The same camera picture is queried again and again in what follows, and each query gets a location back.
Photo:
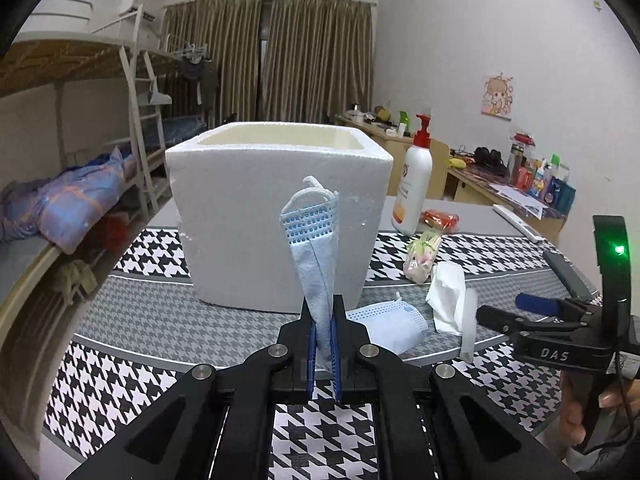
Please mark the brown curtain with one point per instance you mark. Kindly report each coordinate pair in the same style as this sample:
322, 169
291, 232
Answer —
320, 60
215, 60

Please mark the wooden desk with patterned cloth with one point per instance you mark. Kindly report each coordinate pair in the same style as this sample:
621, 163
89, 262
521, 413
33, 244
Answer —
475, 187

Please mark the pastel candy packet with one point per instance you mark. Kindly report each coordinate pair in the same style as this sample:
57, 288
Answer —
420, 257

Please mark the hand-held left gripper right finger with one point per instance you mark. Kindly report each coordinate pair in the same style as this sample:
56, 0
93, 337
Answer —
336, 355

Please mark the white remote control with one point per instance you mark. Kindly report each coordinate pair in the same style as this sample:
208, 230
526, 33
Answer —
517, 222

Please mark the blue plaid quilt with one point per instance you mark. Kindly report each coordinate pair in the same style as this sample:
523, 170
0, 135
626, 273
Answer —
75, 195

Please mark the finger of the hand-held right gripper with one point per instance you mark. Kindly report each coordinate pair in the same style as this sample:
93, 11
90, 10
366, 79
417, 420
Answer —
500, 320
537, 302

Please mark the cartoon wall poster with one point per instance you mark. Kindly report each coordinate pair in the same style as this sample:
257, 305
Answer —
497, 96

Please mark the houndstooth table cloth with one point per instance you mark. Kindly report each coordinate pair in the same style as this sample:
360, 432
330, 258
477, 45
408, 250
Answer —
175, 330

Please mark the hanging dark clothes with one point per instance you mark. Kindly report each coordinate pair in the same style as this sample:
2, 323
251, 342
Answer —
200, 82

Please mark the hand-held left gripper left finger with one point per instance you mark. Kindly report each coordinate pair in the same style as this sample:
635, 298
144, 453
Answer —
311, 355

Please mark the blue face mask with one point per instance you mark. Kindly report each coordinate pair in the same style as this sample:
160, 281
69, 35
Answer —
312, 255
390, 325

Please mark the white metal bunk bed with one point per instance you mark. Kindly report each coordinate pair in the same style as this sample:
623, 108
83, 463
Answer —
185, 125
65, 60

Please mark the green packet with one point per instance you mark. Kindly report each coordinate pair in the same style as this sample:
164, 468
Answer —
404, 122

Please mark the person's right forearm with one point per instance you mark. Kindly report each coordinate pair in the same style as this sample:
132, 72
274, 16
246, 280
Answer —
610, 465

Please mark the red bag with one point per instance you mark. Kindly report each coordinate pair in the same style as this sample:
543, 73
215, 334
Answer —
114, 230

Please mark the red lid thermos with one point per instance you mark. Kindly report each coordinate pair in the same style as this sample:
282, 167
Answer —
520, 157

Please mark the beige cloth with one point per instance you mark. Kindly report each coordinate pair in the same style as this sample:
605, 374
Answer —
75, 280

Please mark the person's right hand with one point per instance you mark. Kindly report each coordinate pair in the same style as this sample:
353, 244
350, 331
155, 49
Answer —
620, 410

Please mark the black headphones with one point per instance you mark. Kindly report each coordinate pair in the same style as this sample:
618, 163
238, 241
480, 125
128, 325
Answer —
489, 157

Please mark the white paper sheets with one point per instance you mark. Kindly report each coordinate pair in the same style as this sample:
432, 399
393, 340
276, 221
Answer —
517, 199

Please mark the white tissue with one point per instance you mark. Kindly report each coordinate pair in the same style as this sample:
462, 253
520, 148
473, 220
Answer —
447, 295

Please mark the flat black device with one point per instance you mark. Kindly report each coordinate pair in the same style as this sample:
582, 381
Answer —
567, 275

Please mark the red snack packet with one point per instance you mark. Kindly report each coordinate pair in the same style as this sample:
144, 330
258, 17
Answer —
440, 221

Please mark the cluster of toiletry bottles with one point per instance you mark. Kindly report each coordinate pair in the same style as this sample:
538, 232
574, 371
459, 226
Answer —
550, 187

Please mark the white lotion pump bottle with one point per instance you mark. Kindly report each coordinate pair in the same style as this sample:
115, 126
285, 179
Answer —
412, 185

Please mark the white air conditioner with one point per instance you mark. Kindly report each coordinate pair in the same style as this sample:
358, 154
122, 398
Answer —
131, 2

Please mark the white foam box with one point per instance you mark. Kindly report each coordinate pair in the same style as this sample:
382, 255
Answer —
240, 220

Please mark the yellow banana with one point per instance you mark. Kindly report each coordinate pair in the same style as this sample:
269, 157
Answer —
457, 163

